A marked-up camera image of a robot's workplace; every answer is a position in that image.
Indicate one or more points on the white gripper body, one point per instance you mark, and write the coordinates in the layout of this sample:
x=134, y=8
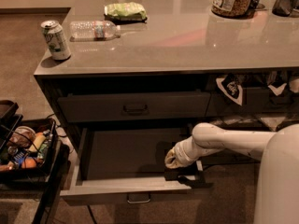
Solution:
x=180, y=156

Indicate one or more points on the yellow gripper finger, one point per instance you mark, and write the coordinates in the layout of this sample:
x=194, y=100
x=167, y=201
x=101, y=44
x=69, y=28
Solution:
x=169, y=154
x=175, y=162

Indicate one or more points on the grey drawer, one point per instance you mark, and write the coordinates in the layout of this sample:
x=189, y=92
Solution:
x=255, y=100
x=133, y=106
x=127, y=166
x=290, y=120
x=222, y=160

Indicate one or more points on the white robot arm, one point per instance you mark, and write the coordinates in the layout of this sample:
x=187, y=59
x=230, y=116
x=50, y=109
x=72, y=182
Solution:
x=277, y=199

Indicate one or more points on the white paper in drawer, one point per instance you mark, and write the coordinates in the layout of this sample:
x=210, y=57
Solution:
x=269, y=121

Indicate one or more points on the grey drawer cabinet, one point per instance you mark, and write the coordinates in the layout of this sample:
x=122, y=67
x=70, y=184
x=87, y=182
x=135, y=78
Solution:
x=182, y=46

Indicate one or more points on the yellow bottle in bin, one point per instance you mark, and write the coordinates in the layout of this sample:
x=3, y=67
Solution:
x=39, y=140

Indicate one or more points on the black bin of items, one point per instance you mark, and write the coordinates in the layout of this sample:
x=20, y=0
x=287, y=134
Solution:
x=14, y=149

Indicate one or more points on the orange fruit in bin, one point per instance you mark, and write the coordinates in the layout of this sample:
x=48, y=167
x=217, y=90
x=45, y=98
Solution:
x=28, y=163

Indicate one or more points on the green snack bag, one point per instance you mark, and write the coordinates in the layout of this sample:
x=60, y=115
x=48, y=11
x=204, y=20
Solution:
x=129, y=11

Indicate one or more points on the green white soda can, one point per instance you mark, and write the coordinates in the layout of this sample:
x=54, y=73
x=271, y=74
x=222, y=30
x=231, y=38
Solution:
x=55, y=38

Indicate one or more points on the clear plastic water bottle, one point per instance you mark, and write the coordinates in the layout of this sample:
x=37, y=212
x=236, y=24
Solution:
x=93, y=30

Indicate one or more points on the black empty tray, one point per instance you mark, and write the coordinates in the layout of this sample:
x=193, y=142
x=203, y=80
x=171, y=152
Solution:
x=9, y=118

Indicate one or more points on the dark glass container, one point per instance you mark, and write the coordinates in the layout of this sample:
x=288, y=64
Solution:
x=284, y=8

